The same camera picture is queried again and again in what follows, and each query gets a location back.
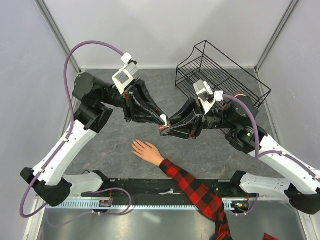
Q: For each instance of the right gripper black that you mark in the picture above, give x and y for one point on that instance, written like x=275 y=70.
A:
x=191 y=129

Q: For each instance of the black wire rack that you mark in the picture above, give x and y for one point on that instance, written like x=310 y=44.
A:
x=206 y=62

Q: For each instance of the white slotted cable duct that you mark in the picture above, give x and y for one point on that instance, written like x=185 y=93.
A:
x=97 y=204

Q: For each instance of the red plaid sleeve forearm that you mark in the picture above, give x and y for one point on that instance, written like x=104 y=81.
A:
x=209 y=204

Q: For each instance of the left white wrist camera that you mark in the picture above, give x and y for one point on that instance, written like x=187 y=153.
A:
x=125 y=76

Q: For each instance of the glitter red nail polish bottle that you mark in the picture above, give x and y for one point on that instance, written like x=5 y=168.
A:
x=164 y=127

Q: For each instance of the red mug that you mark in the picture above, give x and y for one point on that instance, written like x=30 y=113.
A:
x=240 y=95

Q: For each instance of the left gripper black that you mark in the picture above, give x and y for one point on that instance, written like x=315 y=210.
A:
x=136 y=91

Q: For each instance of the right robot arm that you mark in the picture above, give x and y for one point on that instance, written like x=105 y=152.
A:
x=299 y=184

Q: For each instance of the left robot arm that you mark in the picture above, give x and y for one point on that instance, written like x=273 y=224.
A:
x=48 y=177

